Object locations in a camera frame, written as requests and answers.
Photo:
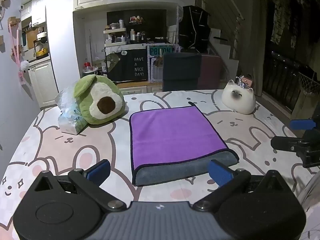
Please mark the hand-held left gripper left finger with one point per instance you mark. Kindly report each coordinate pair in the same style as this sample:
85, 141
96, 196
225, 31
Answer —
99, 172

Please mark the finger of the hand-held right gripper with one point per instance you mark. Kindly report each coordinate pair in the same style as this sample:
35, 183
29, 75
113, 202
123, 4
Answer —
285, 143
302, 124

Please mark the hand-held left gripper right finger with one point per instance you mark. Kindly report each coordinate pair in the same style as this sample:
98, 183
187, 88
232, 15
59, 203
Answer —
220, 173

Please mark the grey towel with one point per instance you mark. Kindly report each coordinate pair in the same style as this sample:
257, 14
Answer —
185, 167

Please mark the purple towel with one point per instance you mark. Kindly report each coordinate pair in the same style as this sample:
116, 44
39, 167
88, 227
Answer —
172, 136

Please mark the white net basket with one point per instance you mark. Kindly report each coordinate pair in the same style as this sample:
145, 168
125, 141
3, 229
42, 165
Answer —
310, 82

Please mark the plastic tissue pack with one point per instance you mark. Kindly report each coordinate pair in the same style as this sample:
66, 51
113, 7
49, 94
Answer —
70, 120

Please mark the white cat-shaped ornament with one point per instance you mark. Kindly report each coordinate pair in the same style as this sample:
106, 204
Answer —
238, 100

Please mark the avocado plush toy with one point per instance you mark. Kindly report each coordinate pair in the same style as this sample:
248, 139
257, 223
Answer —
101, 102

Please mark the small decorated trinket box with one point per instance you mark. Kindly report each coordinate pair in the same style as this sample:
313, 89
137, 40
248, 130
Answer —
245, 82

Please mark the maroon folded mat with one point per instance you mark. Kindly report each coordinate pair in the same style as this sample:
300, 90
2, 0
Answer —
211, 72

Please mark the white kitchen cabinet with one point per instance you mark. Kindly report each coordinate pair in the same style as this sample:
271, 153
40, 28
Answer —
42, 82

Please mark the dark chair back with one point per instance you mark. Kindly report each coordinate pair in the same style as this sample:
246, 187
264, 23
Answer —
181, 72

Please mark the black lettered curtain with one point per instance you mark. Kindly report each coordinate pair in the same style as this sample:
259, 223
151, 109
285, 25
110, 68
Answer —
135, 65

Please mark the white shelf with bottles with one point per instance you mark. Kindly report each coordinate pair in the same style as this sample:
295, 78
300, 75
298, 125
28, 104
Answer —
116, 37

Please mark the teal lettered sign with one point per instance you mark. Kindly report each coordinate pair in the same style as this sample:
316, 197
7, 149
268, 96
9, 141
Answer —
161, 50

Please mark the black hanging garment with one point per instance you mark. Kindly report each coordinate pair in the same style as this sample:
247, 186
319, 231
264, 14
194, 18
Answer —
195, 27

